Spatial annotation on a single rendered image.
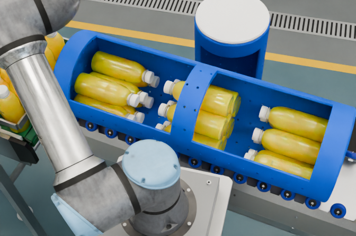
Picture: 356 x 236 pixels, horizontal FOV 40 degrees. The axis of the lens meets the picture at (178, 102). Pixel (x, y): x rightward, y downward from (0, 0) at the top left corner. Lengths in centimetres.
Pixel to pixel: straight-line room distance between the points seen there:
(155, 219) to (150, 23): 235
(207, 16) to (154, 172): 98
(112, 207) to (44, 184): 175
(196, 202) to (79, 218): 33
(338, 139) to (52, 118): 73
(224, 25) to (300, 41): 149
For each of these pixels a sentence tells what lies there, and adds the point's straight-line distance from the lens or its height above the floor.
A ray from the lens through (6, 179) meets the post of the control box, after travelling 201.
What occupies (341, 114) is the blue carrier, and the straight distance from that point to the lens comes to 138.
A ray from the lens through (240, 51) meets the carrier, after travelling 181.
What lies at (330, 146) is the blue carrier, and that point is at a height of 122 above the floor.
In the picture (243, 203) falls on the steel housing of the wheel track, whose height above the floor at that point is 86.
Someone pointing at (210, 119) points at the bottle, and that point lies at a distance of 142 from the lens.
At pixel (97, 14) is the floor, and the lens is 347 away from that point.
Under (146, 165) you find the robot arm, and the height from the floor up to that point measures 145.
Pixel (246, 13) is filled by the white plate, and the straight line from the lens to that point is 188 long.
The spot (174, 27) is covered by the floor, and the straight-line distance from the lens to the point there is 331.
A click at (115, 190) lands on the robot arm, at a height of 144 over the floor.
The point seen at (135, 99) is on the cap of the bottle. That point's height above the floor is 113.
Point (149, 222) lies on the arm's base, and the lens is 114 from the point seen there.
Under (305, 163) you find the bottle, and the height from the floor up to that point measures 104.
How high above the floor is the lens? 231
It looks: 53 degrees down
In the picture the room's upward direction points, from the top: 4 degrees counter-clockwise
